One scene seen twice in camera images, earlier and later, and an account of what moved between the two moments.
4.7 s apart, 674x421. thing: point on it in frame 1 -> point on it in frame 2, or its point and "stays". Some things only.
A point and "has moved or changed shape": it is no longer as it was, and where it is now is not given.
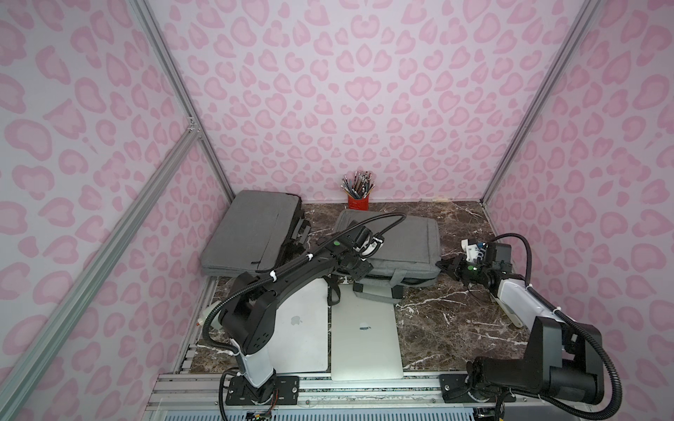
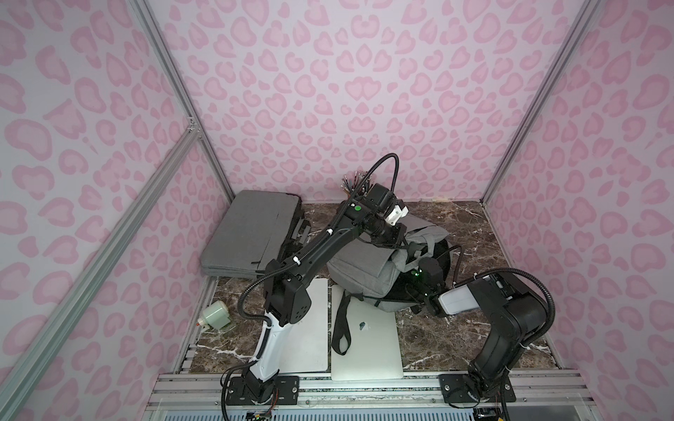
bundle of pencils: x=360 y=187 stays
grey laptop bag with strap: x=410 y=256 has moved or changed shape
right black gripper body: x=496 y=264 -> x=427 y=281
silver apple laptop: x=300 y=335 stays
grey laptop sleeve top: x=254 y=231 stays
